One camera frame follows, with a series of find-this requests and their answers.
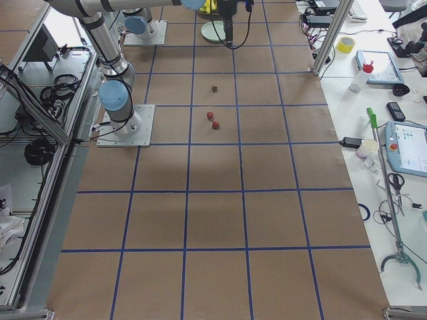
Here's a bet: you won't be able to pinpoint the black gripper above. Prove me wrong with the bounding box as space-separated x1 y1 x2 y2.
217 0 238 46

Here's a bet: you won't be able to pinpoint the bunch of yellow bananas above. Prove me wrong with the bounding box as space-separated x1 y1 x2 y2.
197 0 218 15

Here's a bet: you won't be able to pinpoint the yellow tape roll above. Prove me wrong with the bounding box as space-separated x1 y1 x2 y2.
336 37 356 53

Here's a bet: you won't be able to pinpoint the red cap spray bottle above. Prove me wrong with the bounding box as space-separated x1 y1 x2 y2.
349 61 374 93

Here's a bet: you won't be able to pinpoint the far teach pendant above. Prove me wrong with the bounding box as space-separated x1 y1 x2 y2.
355 50 404 85

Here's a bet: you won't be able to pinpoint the teach pendant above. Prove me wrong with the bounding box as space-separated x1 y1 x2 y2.
384 121 426 177
355 50 404 85

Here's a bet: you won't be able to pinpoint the black power adapter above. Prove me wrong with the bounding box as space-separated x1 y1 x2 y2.
339 137 363 149

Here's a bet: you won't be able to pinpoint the white paper cup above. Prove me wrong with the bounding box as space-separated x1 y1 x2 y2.
356 139 379 160

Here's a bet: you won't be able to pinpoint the black remote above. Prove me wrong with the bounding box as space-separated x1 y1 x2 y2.
386 102 406 122

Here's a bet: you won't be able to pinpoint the near teach pendant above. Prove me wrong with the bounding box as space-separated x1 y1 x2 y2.
384 121 426 177

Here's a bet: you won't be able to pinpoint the black scissors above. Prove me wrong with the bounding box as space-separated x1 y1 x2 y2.
388 173 405 216

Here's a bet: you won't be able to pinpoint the long reach grabber tool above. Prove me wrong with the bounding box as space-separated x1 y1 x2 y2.
366 107 423 290

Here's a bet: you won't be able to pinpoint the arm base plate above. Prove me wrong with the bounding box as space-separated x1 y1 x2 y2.
96 104 155 147
124 17 167 46

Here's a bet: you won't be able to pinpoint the aluminium frame post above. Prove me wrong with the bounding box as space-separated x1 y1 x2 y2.
312 0 353 75

